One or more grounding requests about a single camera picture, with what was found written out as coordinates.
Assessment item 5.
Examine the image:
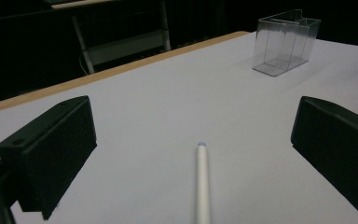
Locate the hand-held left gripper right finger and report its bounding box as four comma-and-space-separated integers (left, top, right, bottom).
290, 95, 358, 213

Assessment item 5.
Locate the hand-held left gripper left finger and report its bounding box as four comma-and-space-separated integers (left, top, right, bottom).
0, 95, 98, 221

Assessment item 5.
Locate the clear plastic holder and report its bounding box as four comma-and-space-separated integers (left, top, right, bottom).
252, 8, 323, 77

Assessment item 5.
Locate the white pen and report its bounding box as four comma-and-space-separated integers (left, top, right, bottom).
195, 141, 212, 224

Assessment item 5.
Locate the white metal stand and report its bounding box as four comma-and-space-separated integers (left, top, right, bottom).
50, 0, 172, 75

